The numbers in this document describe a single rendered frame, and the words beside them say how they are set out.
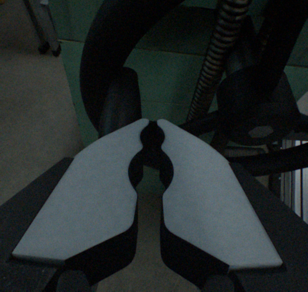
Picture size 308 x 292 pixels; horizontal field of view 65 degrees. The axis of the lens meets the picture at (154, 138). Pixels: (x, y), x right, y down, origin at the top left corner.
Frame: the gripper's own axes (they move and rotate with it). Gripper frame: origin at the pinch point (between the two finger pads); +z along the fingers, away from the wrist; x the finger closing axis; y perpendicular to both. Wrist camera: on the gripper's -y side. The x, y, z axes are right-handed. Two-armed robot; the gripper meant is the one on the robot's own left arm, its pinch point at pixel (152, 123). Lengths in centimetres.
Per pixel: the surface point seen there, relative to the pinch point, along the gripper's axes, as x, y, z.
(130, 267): -7, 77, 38
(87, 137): -16, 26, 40
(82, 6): -9.6, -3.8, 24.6
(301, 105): 29.2, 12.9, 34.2
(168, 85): 2.4, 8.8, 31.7
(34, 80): -60, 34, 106
